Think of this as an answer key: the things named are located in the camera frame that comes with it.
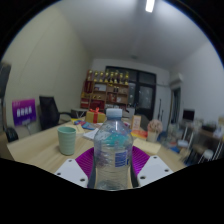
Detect computer monitor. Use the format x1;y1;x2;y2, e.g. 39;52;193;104
182;108;196;123

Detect pale green cup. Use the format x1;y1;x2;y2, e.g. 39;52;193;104
56;125;78;157

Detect orange book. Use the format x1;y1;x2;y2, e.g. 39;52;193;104
130;129;149;140

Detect wooden shelf unit with trophies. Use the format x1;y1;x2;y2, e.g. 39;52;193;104
79;69;131;113

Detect small white round table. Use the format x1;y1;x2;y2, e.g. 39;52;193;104
70;108;88;119

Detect black office chair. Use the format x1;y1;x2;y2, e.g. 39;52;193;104
38;95;73;131

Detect yellow notepad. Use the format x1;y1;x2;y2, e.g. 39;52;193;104
133;137;162;156

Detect white wall air conditioner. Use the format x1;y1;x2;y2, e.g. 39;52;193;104
169;72;184;87

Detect white printed paper booklet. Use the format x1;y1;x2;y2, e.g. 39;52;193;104
82;127;100;141

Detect cluttered side desk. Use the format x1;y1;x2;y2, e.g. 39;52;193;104
179;119;224;164

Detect dark suitcase with tan trim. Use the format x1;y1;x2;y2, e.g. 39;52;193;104
0;62;12;99

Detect purple sign board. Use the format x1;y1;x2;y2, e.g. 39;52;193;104
11;98;38;127

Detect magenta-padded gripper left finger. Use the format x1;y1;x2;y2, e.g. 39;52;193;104
54;148;96;189

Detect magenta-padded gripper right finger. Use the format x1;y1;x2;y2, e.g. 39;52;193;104
132;145;174;188

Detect flower bouquet in white pot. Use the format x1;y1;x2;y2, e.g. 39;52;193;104
147;119;164;144

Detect upright orange box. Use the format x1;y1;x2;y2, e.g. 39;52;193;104
130;114;142;132

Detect clear plastic water bottle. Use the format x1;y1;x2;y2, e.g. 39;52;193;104
93;108;135;191

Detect blue pink printed booklet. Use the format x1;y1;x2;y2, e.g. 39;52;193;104
73;119;96;131

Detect yellow gift box red ribbon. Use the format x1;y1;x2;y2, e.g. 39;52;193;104
85;107;107;124

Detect small black suitcase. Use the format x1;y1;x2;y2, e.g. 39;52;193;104
4;126;19;144

